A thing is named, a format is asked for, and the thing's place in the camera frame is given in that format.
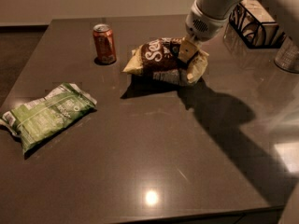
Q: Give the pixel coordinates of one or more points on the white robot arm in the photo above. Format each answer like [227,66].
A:
[230,5]

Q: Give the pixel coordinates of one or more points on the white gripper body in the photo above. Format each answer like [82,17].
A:
[202,26]

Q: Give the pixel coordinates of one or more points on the brown sea salt chip bag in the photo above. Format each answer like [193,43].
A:
[158,59]

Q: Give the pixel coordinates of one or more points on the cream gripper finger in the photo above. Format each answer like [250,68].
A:
[188,49]

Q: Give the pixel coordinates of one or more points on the black wire napkin holder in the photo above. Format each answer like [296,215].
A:
[236,18]

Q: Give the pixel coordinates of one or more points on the red coke can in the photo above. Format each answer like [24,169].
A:
[104,43]

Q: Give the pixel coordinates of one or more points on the clear glass jar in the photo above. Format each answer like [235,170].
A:
[287,57]

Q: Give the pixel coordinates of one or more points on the white napkins stack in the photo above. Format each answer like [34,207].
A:
[258,26]

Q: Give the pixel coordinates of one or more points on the green chip bag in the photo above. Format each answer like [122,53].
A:
[40,119]

